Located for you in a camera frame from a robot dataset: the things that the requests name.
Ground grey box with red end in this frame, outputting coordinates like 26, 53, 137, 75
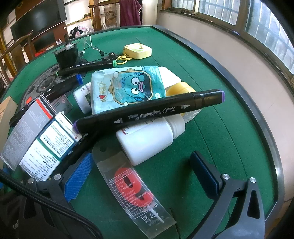
1, 96, 57, 171

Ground clear plastic packet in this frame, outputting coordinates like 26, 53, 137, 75
182, 106, 202, 123

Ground window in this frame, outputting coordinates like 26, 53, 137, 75
171, 0, 294, 76

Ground maroon garment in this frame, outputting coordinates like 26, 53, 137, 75
119, 0, 143, 26

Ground red candle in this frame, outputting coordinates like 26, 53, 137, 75
92, 142, 177, 239

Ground large white plastic bottle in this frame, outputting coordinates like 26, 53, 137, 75
115, 114, 186, 166

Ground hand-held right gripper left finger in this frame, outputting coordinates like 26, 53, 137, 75
23, 151, 95, 212

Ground yellow padded pack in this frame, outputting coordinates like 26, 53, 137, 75
166, 82, 197, 97

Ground black motor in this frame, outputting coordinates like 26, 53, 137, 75
53, 34, 80, 69

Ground blue-capped black marker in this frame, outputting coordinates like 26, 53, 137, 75
45, 74, 83, 101

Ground round grey control panel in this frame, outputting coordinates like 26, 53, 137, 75
18, 64, 81, 115

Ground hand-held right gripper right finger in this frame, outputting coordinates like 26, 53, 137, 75
190, 150, 268, 239

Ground small grey pink box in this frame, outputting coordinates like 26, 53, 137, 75
51, 94, 73, 113

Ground black connector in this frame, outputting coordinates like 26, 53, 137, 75
99, 52, 120, 62

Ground purple-capped black marker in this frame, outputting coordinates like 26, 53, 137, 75
72, 89, 225, 136

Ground small white labelled bottle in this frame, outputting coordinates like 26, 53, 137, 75
73, 83, 93, 114

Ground carved wooden chair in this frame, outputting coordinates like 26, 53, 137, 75
88, 0, 121, 33

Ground black braided cable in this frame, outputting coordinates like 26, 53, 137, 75
0, 169, 103, 239

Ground white and teal box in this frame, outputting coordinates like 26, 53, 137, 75
19, 112, 83, 182

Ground green-capped black marker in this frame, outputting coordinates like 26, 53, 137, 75
56, 60, 118, 77

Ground cartoon print tissue pack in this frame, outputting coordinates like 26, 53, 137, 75
91, 65, 166, 115

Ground pile of clothes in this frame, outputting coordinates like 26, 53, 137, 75
69, 25, 89, 39

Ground white wires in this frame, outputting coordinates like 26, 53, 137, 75
80, 34, 103, 54

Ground yellow square gadget with rings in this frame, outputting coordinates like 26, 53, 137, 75
115, 43, 152, 65

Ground cardboard box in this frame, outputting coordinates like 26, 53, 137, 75
0, 96, 17, 129

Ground black television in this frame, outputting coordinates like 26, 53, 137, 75
10, 0, 67, 40

